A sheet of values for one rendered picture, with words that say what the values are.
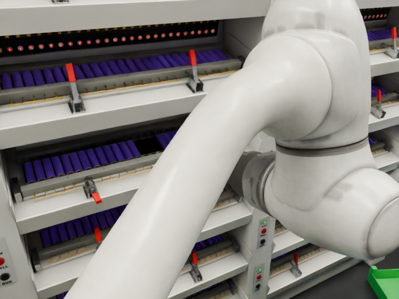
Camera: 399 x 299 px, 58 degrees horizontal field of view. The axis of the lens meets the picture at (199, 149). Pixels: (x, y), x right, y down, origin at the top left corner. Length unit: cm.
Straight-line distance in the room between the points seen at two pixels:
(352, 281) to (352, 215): 140
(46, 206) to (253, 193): 49
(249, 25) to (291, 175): 60
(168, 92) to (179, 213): 59
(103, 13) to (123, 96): 18
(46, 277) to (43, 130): 38
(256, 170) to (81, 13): 42
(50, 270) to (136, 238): 74
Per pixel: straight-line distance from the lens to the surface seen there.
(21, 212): 84
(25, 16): 69
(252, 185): 50
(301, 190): 40
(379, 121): 134
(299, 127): 35
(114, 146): 93
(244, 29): 97
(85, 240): 98
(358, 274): 181
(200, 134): 26
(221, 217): 107
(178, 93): 81
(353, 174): 40
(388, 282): 183
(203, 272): 118
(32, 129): 74
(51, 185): 85
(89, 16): 71
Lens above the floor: 121
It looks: 27 degrees down
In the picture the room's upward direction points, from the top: straight up
